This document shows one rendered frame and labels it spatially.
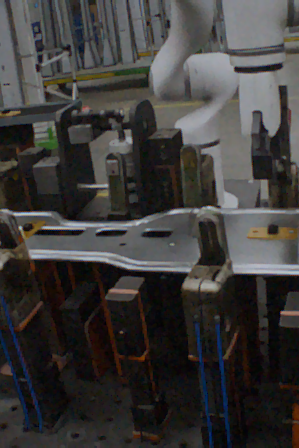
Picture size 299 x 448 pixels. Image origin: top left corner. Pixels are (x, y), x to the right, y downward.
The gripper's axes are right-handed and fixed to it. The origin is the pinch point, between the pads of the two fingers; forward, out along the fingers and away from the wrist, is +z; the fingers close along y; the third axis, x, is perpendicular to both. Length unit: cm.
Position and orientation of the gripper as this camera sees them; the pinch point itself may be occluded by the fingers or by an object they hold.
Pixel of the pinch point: (267, 163)
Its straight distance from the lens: 91.8
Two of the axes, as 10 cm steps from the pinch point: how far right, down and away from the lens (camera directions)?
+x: 9.3, 0.1, -3.7
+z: 1.5, 9.1, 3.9
